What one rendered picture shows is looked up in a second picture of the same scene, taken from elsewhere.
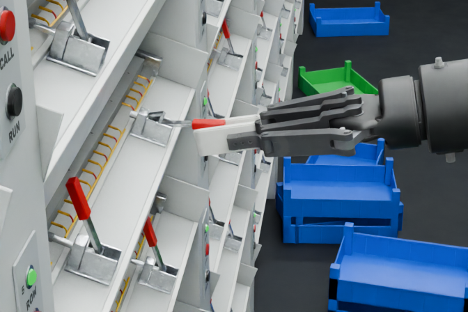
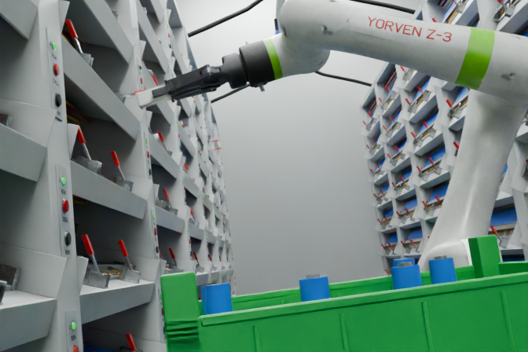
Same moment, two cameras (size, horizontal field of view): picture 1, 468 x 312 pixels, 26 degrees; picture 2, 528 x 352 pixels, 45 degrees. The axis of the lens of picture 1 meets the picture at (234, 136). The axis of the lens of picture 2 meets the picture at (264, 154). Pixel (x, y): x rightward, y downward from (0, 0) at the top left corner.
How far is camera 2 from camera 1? 0.93 m
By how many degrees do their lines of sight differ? 36
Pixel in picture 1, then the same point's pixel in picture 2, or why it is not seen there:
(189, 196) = (141, 184)
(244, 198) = not seen: hidden behind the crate
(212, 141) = (144, 96)
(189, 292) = (145, 249)
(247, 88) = (185, 251)
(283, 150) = (178, 84)
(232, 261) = not seen: hidden behind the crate
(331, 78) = not seen: outside the picture
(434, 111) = (246, 53)
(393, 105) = (228, 57)
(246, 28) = (181, 214)
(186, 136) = (137, 149)
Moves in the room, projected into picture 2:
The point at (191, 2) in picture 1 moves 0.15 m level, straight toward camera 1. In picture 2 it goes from (134, 78) to (132, 58)
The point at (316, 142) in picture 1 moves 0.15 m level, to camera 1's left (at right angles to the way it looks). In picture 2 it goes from (193, 75) to (120, 81)
